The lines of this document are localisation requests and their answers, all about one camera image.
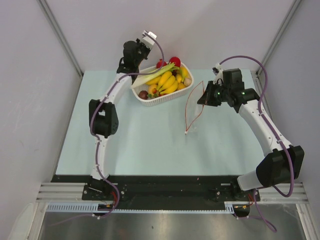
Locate aluminium frame rail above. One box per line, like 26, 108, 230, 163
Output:
36, 182, 309, 204

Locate yellow banana bunch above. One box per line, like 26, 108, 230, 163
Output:
145, 66, 192, 97

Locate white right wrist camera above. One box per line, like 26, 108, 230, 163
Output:
212, 63, 223, 83

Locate white slotted cable duct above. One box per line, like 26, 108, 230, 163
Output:
46, 202, 235, 214

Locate green white celery stalk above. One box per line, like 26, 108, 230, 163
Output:
130, 63, 175, 89

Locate white garlic bulb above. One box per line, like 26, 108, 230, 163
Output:
183, 77, 192, 87

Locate red pomegranate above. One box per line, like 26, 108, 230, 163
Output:
156, 59, 167, 69

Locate left aluminium corner post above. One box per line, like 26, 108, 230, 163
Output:
36, 0, 84, 79

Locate white perforated plastic basket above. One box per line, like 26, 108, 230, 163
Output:
131, 62, 194, 107

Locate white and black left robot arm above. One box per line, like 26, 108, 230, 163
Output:
89, 36, 155, 181

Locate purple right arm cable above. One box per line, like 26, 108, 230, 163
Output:
219, 55, 295, 198

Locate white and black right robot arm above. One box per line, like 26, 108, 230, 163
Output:
197, 68, 305, 201

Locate red apple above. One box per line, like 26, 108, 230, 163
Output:
169, 56, 181, 68

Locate clear zip bag red zipper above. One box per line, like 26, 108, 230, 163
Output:
184, 81, 205, 135

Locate dark purple passion fruit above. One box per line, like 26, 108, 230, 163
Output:
138, 90, 149, 100

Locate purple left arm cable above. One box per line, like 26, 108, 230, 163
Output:
88, 32, 166, 181

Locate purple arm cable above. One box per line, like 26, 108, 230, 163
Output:
219, 55, 295, 198
88, 32, 166, 181

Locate right aluminium corner post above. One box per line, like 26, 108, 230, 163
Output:
261, 0, 304, 67

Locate aluminium corner post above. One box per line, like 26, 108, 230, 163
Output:
261, 0, 304, 67
36, 0, 84, 79

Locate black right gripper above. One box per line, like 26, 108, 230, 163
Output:
197, 81, 231, 107

